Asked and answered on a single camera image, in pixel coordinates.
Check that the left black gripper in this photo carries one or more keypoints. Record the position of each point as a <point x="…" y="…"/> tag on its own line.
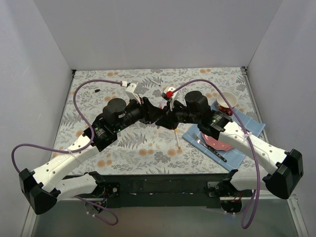
<point x="145" y="111"/>

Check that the black handled fork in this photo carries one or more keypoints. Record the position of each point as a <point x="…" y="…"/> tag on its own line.
<point x="196" y="138"/>

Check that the yellow marker pen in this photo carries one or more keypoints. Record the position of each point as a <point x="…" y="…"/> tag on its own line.
<point x="177" y="138"/>

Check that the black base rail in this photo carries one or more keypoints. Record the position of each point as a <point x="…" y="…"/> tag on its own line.
<point x="164" y="190"/>

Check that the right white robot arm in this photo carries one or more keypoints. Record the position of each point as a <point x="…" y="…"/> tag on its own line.
<point x="282" y="169"/>

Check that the floral tablecloth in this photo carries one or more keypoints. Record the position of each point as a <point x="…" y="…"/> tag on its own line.
<point x="147" y="149"/>

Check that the pink dotted plate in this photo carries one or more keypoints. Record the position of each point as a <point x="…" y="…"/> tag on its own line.
<point x="215" y="144"/>

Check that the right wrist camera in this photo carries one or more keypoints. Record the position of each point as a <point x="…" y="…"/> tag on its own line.
<point x="170" y="95"/>

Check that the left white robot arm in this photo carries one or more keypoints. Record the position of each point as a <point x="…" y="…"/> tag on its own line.
<point x="46" y="185"/>

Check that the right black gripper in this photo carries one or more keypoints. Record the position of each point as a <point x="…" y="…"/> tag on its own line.
<point x="171" y="116"/>

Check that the red and white cup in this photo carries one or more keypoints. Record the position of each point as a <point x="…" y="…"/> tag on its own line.
<point x="226" y="102"/>

